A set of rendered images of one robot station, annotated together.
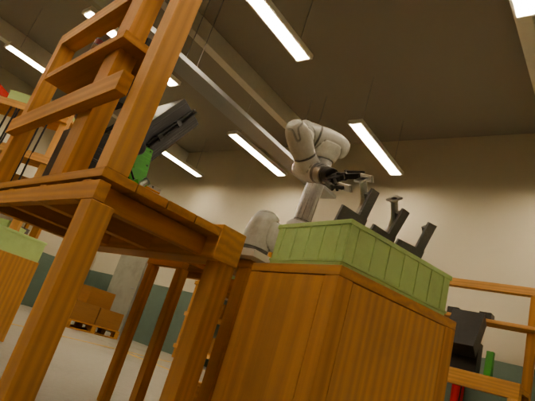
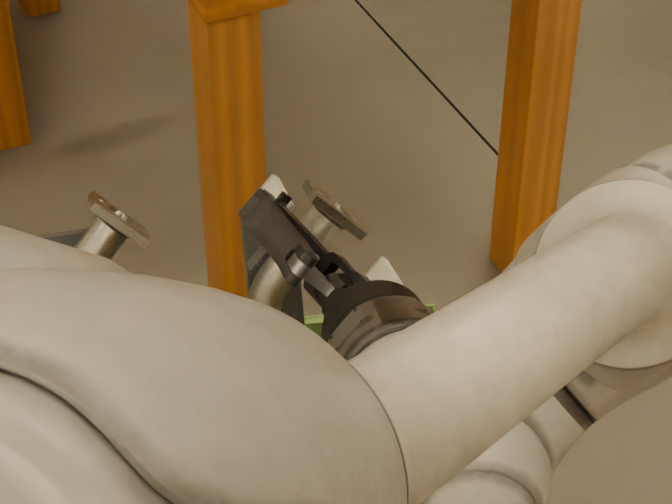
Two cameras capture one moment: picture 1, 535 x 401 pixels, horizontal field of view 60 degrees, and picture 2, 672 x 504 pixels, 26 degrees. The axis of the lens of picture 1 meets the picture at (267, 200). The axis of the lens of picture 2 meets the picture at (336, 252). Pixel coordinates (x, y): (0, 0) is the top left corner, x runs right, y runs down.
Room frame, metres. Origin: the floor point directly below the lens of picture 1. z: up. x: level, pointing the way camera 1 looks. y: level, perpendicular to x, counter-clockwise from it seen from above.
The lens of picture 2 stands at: (2.52, 0.04, 1.91)
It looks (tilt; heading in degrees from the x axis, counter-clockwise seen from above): 40 degrees down; 204
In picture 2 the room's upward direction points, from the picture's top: straight up
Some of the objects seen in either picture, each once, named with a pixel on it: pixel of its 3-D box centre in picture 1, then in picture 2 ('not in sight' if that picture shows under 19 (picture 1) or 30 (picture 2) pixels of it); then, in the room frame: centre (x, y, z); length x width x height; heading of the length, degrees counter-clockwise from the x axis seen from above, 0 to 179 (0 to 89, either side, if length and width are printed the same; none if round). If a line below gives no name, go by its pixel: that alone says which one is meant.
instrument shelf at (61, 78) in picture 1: (101, 72); not in sight; (2.14, 0.99, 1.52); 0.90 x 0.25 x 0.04; 42
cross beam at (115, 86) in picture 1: (57, 110); not in sight; (2.06, 1.07, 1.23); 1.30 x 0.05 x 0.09; 42
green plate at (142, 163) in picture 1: (136, 162); not in sight; (2.30, 0.70, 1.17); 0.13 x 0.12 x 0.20; 42
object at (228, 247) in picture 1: (138, 239); not in sight; (2.50, 0.59, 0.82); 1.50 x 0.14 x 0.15; 42
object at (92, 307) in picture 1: (85, 307); not in sight; (8.68, 2.50, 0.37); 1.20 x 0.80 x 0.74; 146
